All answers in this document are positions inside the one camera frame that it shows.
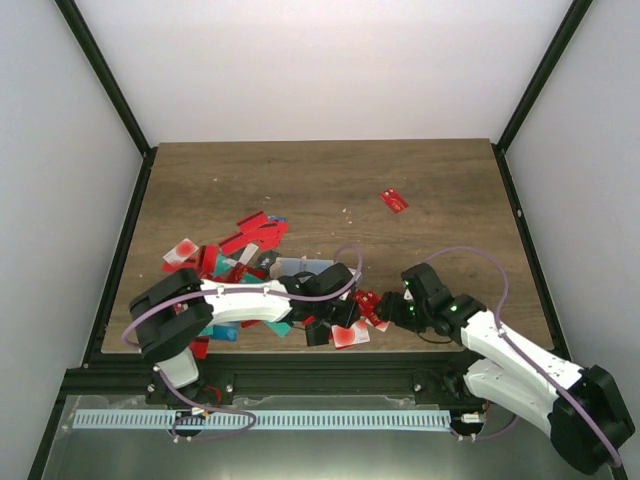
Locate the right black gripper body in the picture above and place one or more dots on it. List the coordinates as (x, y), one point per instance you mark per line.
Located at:
(405, 317)

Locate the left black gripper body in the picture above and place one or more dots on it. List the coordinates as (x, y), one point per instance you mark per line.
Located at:
(341, 318)

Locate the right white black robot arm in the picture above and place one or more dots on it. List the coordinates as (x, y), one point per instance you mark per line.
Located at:
(580, 409)

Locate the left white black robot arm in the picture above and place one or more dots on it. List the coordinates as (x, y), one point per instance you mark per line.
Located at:
(170, 315)

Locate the red white circle card bottom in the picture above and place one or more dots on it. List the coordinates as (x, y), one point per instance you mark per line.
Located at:
(356, 334)

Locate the red white circle card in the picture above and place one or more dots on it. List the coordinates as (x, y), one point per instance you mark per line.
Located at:
(181, 252)
(356, 334)

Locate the red gold VIP card right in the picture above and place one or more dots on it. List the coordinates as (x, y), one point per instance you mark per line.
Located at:
(367, 302)

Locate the black card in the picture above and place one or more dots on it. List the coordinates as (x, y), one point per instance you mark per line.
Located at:
(317, 334)

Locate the teal VIP card upper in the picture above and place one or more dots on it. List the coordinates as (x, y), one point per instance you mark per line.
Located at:
(279, 328)

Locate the red card lone back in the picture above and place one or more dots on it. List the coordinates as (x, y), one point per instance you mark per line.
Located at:
(394, 200)

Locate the blue chip card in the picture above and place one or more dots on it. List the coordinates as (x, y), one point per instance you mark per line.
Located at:
(226, 333)

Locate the red stripe card back left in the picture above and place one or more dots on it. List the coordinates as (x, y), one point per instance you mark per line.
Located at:
(258, 228)

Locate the dark red stripe card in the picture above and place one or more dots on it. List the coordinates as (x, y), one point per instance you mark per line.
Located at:
(199, 347)

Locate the red white circle card left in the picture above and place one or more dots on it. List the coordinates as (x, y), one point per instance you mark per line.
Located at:
(181, 252)

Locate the black aluminium front rail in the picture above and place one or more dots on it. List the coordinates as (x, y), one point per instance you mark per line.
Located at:
(262, 374)

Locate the light blue slotted cable duct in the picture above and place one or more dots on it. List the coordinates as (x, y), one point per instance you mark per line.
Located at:
(418, 420)

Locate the black frame post right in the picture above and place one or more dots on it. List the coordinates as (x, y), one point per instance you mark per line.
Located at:
(561, 39)

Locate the black frame post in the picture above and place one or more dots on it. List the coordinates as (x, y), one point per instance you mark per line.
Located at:
(561, 39)
(93, 54)

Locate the black frame post left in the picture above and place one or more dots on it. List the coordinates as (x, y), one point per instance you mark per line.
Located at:
(93, 54)

